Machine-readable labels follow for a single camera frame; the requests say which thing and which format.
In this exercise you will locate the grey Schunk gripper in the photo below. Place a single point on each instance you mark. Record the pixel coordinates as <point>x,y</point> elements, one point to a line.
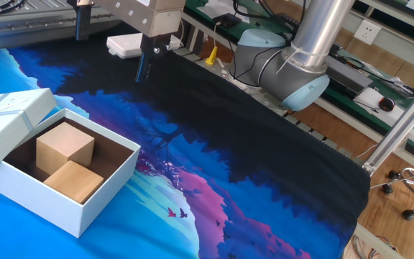
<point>146,14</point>

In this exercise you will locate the tall light wooden cube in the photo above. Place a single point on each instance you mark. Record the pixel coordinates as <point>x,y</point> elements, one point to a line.
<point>63,147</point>

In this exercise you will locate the tan wooden block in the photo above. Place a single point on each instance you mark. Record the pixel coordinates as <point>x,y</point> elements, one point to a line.
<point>74,181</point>

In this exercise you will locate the silver grey UR5 robot arm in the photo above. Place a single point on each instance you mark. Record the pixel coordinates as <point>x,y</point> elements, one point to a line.
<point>311,32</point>

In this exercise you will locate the small black electronic box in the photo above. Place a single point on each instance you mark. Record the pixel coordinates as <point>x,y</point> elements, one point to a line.
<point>226,20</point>

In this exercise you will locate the pale blue ribboned box lid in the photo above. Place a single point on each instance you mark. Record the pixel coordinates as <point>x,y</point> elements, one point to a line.
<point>5,126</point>

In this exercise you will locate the pale blue gift box base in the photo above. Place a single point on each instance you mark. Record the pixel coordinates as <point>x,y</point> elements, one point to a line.
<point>63,212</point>

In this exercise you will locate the grey metal box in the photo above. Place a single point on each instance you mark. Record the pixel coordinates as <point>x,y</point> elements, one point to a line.
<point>347,73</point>

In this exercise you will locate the white power adapter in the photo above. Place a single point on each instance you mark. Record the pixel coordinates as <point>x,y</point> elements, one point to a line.
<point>124,45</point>

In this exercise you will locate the grey metal profile bench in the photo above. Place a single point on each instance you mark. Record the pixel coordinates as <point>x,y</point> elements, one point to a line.
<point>31,25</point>

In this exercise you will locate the white paper sheet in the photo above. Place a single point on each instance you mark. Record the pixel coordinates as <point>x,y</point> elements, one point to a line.
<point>221,7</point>

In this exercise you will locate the blue landscape print tablecloth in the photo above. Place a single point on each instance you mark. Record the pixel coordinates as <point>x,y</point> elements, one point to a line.
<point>228,144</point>

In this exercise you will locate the green top workbench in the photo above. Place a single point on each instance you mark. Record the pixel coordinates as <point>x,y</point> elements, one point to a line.
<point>354,99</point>

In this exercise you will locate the white mouse pad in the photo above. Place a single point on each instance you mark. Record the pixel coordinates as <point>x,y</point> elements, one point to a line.
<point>367,99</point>

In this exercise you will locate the black computer mouse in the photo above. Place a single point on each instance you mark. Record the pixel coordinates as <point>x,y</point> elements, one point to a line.
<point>386,104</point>

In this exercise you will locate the white wall socket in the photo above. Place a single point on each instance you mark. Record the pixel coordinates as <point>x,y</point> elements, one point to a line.
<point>367,32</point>

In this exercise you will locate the aluminium frame post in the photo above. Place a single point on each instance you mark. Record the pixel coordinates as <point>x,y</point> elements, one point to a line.
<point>401,126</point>

